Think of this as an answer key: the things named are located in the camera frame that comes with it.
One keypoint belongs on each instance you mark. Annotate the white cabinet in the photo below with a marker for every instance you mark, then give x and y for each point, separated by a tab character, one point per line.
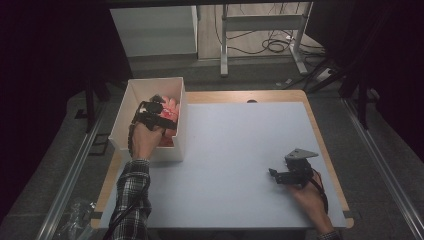
156	31

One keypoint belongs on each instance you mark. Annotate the pale blue table mat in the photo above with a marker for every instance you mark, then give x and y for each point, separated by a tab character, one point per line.
240	160

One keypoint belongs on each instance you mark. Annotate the black floor bracket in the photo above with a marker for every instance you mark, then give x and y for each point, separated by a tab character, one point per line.
99	143

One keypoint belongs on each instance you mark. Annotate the grey metal desk frame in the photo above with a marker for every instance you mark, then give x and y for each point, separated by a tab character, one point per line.
263	23

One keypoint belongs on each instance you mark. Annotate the pink glove with red patch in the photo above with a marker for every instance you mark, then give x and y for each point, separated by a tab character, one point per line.
171	108

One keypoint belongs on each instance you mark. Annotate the person's right hand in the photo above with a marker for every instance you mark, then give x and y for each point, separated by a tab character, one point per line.
308	203

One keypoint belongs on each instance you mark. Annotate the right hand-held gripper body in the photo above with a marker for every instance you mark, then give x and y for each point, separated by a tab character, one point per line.
300	170

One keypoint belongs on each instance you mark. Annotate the black tape piece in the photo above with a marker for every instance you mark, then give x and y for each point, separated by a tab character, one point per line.
96	215

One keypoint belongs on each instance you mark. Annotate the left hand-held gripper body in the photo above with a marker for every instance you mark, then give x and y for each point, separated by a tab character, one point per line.
148	113

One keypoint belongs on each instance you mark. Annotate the black stand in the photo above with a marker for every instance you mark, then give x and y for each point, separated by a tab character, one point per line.
361	100
90	103

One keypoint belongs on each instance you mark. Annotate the aluminium rail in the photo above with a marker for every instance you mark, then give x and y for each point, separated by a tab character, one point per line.
71	180
383	166

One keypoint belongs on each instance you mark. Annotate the white cardboard box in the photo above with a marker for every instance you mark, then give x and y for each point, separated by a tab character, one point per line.
146	90

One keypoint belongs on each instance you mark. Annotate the white power strip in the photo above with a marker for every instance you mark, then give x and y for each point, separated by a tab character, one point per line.
324	75

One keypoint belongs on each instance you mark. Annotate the person's left hand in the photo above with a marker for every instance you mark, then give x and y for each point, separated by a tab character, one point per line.
145	141

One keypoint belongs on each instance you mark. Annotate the clear plastic bag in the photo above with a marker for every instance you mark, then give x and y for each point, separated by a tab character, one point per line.
77	218

